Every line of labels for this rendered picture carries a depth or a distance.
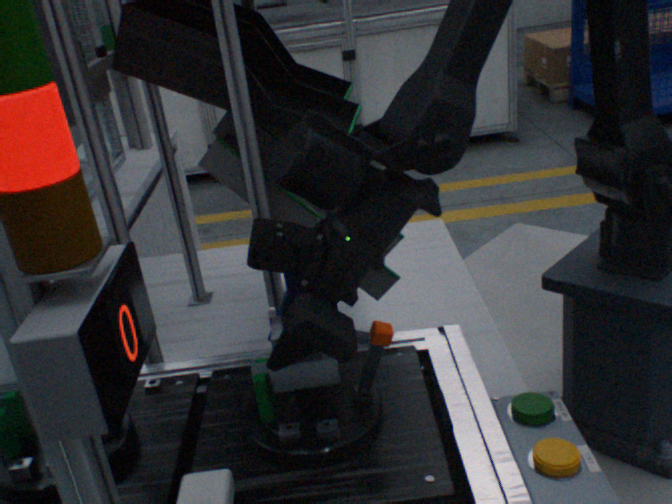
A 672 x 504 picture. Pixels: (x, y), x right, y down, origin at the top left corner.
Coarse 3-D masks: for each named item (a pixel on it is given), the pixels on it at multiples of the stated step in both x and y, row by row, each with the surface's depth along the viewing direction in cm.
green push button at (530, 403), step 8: (512, 400) 71; (520, 400) 70; (528, 400) 70; (536, 400) 70; (544, 400) 70; (512, 408) 70; (520, 408) 69; (528, 408) 69; (536, 408) 69; (544, 408) 69; (552, 408) 69; (520, 416) 69; (528, 416) 68; (536, 416) 68; (544, 416) 68; (552, 416) 69; (536, 424) 68
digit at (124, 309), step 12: (120, 288) 45; (108, 300) 42; (120, 300) 44; (132, 300) 47; (108, 312) 42; (120, 312) 44; (132, 312) 46; (120, 324) 44; (132, 324) 46; (120, 336) 44; (132, 336) 46; (120, 348) 43; (132, 348) 46; (144, 348) 48; (132, 360) 45; (132, 372) 45
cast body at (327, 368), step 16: (272, 320) 68; (272, 336) 65; (320, 352) 66; (256, 368) 68; (288, 368) 66; (304, 368) 66; (320, 368) 66; (336, 368) 67; (288, 384) 67; (304, 384) 67; (320, 384) 67
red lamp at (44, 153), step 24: (0, 96) 37; (24, 96) 37; (48, 96) 38; (0, 120) 37; (24, 120) 37; (48, 120) 38; (0, 144) 37; (24, 144) 38; (48, 144) 38; (72, 144) 40; (0, 168) 38; (24, 168) 38; (48, 168) 39; (72, 168) 40
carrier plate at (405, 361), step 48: (240, 384) 79; (384, 384) 76; (240, 432) 72; (384, 432) 69; (432, 432) 68; (240, 480) 65; (288, 480) 64; (336, 480) 64; (384, 480) 63; (432, 480) 62
